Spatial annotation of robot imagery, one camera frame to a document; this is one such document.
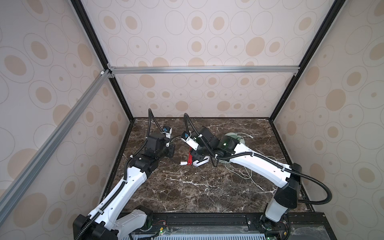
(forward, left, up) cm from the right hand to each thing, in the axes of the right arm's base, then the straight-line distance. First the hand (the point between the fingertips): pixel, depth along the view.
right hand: (194, 147), depth 75 cm
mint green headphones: (+16, -30, -15) cm, 38 cm away
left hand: (+3, +9, +1) cm, 10 cm away
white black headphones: (-10, -2, +5) cm, 11 cm away
